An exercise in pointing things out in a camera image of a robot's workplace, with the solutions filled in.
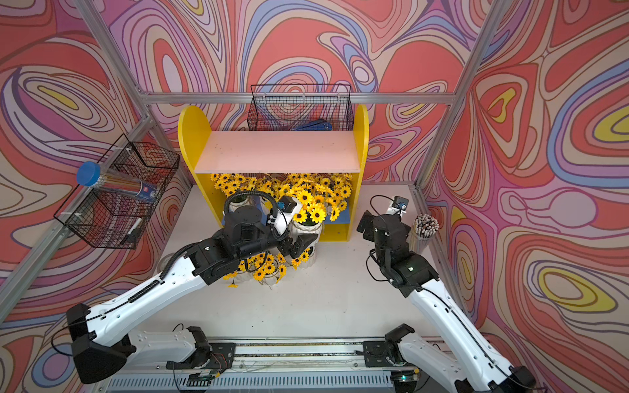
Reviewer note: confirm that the metal base rail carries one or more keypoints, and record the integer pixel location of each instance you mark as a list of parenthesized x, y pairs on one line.
[(348, 364)]

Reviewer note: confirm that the yellow wooden shelf unit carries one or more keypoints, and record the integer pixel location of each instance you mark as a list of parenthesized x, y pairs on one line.
[(207, 152)]

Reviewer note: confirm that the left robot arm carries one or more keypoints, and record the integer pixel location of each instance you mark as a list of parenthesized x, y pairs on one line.
[(103, 341)]

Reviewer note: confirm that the clear cup of pencils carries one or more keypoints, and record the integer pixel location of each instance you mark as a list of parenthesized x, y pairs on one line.
[(424, 228)]

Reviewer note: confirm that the shelf sunflower pot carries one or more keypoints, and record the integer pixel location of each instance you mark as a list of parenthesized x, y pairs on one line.
[(230, 184), (269, 268), (305, 260), (240, 276), (300, 182), (332, 193), (310, 219), (275, 186)]

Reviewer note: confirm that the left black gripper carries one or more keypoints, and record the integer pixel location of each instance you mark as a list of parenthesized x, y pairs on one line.
[(298, 246)]

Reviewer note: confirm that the black wire basket left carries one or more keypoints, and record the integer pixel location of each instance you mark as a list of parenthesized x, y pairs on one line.
[(101, 218)]

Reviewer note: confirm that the black wire basket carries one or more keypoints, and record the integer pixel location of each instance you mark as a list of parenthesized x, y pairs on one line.
[(280, 107), (101, 218)]

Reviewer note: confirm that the clear tube blue cap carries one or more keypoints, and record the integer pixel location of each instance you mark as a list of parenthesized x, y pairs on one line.
[(93, 175)]

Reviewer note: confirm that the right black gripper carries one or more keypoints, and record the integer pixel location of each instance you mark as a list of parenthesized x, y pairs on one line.
[(368, 234)]

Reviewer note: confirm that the black wire basket back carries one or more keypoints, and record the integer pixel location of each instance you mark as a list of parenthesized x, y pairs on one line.
[(280, 107)]

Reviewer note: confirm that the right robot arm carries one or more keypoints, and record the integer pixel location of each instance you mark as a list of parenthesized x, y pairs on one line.
[(452, 324)]

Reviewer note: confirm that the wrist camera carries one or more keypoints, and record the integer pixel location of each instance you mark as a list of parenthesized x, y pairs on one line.
[(398, 206), (282, 214)]

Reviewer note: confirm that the black marker in basket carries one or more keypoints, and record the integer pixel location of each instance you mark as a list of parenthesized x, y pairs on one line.
[(132, 235)]

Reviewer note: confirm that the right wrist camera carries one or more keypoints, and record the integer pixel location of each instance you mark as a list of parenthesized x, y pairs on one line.
[(398, 206)]

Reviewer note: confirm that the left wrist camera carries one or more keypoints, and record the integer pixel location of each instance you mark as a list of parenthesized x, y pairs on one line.
[(282, 214)]

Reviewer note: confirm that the blue object in back basket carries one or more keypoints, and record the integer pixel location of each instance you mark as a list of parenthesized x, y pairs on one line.
[(318, 125)]

